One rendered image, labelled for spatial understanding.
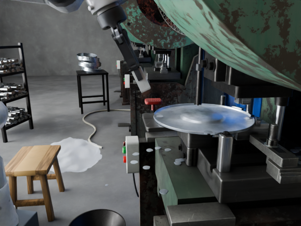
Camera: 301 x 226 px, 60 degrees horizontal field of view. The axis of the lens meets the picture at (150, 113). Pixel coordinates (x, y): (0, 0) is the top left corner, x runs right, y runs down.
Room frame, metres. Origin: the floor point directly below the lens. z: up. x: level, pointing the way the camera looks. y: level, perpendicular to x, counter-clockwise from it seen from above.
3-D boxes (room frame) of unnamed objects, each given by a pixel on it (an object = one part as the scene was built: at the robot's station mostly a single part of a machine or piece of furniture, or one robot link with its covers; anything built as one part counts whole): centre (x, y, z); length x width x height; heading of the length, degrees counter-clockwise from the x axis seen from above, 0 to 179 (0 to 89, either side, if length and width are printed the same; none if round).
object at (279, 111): (0.68, -0.35, 0.81); 0.02 x 0.02 x 0.14
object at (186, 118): (0.74, -0.15, 0.78); 0.29 x 0.29 x 0.01
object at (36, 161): (1.41, 0.69, 0.16); 0.34 x 0.24 x 0.34; 6
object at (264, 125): (0.75, -0.27, 0.76); 0.15 x 0.09 x 0.05; 7
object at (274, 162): (0.58, -0.30, 0.76); 0.17 x 0.06 x 0.10; 7
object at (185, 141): (0.73, -0.11, 0.72); 0.25 x 0.14 x 0.14; 97
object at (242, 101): (0.75, -0.27, 0.84); 0.05 x 0.03 x 0.04; 7
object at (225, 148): (0.56, -0.17, 0.75); 0.03 x 0.03 x 0.10; 7
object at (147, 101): (1.05, -0.01, 0.72); 0.07 x 0.06 x 0.08; 97
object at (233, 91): (0.75, -0.28, 0.86); 0.20 x 0.16 x 0.05; 7
